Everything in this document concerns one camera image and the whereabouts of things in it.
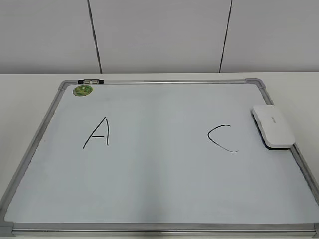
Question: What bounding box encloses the white whiteboard eraser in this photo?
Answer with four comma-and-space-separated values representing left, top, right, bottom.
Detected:
252, 105, 295, 150

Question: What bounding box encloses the white board with aluminium frame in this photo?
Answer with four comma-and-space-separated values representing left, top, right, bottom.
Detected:
0, 78, 319, 237

